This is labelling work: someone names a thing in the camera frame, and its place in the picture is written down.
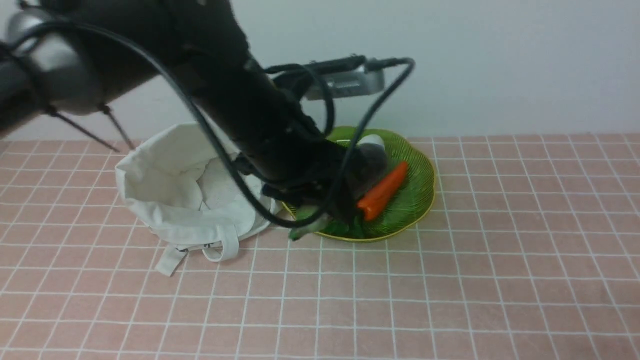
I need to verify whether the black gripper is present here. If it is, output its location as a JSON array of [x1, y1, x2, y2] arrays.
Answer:
[[235, 139, 388, 224]]

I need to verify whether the green cucumber vegetable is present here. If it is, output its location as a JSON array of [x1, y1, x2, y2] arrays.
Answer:
[[288, 205, 333, 241]]

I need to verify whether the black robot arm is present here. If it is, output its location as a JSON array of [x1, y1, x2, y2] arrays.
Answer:
[[1, 0, 415, 228]]

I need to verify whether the white cloth bag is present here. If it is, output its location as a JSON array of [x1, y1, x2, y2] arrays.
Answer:
[[115, 123, 270, 277]]

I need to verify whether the orange carrot with leaves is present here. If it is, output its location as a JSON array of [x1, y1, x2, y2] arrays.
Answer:
[[325, 160, 409, 239]]

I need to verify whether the white radish vegetable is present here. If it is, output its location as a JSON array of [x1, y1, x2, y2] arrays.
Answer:
[[356, 134, 386, 151]]

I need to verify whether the pink checkered tablecloth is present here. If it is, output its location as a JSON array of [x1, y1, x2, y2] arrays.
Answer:
[[0, 133, 640, 360]]

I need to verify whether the black cable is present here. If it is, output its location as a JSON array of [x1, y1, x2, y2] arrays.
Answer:
[[0, 20, 417, 229]]

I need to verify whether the green wire basket plate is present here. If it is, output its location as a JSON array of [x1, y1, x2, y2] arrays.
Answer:
[[314, 129, 435, 243]]

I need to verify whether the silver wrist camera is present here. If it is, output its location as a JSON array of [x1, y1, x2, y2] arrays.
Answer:
[[294, 66, 386, 101]]

